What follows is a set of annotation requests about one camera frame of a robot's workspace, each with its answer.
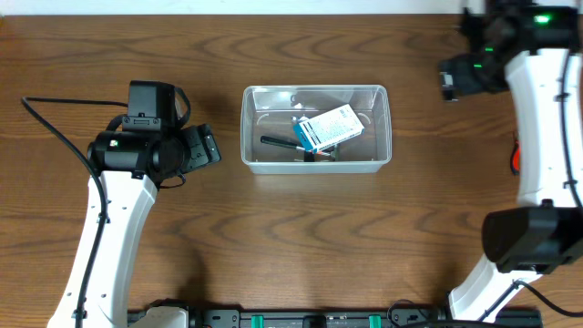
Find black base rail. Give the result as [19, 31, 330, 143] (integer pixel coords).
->
[127, 299, 543, 328]

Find blue white cardboard box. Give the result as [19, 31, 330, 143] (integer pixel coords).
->
[293, 105, 364, 151]

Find yellow black screwdriver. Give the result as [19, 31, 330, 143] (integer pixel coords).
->
[303, 151, 315, 162]

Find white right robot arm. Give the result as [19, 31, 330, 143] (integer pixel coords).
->
[439, 1, 582, 326]

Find small black handled hammer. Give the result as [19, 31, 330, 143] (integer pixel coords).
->
[260, 136, 336, 160]

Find silver double ended wrench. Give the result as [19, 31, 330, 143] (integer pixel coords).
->
[291, 116, 309, 124]

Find red handled pliers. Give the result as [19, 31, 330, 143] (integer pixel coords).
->
[510, 139, 520, 176]

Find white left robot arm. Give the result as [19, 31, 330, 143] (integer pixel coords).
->
[48, 81, 220, 327]

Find clear plastic container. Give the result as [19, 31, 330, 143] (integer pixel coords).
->
[240, 85, 392, 174]

